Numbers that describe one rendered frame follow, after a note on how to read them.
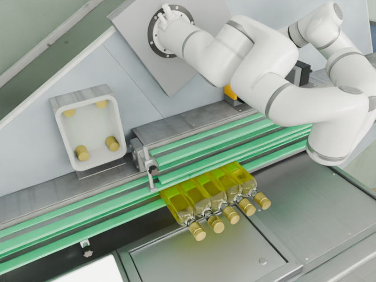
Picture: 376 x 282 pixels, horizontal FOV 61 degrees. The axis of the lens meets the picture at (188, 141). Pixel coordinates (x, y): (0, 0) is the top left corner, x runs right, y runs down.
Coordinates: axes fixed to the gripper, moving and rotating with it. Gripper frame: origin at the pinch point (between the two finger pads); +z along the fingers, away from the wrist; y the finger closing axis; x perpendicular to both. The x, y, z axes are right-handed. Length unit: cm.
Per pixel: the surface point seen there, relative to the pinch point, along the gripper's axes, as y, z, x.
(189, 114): 11.5, 24.3, 13.6
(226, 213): 11, 11, 50
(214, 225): 17, 10, 54
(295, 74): -23.5, 1.4, -1.9
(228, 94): -0.7, 15.7, 6.1
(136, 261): 28, 35, 62
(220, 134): 6.9, 13.9, 23.7
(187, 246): 14, 27, 59
